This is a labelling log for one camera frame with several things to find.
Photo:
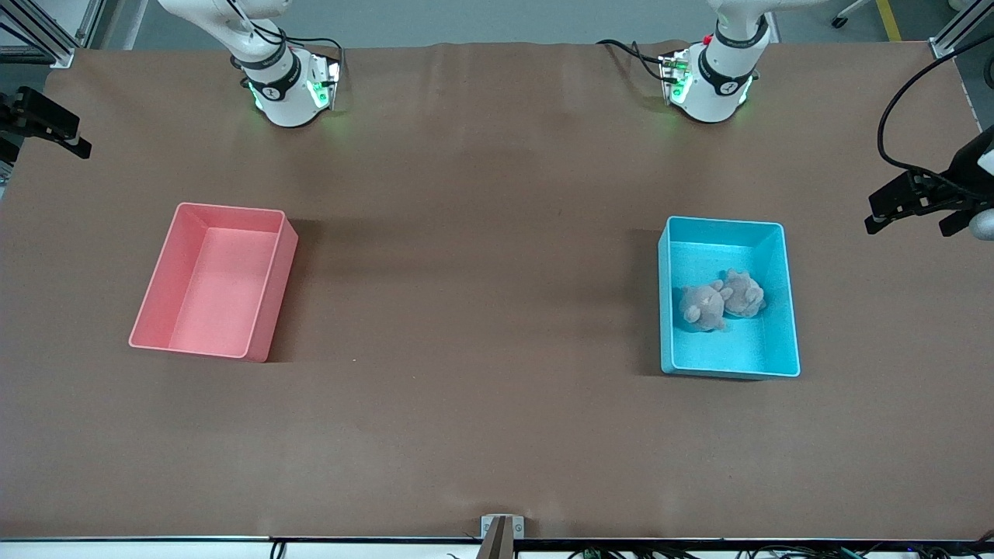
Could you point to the aluminium frame post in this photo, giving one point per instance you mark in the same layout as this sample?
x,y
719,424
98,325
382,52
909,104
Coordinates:
x,y
62,56
943,48

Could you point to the black chair caster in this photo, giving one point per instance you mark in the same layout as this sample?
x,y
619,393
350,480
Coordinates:
x,y
840,21

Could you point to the brown table cover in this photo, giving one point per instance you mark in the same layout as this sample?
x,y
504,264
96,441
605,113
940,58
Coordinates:
x,y
497,233

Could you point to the grey plush toy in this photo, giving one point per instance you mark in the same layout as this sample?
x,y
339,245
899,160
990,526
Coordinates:
x,y
703,307
744,295

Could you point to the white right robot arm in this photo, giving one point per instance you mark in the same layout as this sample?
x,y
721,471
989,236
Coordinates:
x,y
283,101

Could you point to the table edge rail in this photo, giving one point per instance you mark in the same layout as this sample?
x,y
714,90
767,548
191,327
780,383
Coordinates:
x,y
155,550

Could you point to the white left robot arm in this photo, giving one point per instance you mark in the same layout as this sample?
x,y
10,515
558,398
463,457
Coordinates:
x,y
718,97

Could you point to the brown mount bar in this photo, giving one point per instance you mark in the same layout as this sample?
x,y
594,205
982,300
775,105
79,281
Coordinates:
x,y
497,543

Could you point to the pink plastic box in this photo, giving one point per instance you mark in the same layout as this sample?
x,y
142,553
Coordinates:
x,y
210,318

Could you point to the blue plastic box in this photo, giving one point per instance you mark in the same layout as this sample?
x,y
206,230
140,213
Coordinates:
x,y
722,353

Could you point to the metal base connector bracket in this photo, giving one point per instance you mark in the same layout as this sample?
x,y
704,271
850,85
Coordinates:
x,y
672,74
330,78

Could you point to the grey metal clamp bracket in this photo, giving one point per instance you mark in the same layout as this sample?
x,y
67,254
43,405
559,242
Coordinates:
x,y
518,528

